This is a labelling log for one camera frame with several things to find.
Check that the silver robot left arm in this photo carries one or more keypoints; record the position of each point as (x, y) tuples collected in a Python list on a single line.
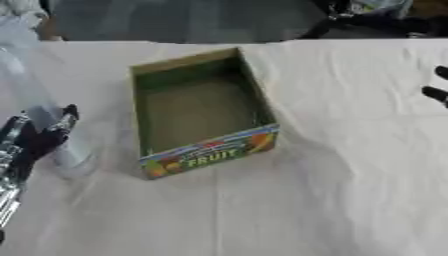
[(8, 196)]

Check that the tan cardboard box green inside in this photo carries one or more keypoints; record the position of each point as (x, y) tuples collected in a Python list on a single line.
[(198, 113)]

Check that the clear plastic bottle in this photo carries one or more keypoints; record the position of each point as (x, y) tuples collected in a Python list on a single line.
[(41, 115)]

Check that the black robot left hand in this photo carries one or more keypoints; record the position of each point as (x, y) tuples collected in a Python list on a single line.
[(39, 141)]

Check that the person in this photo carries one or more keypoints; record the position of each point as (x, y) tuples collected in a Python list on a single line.
[(20, 20)]

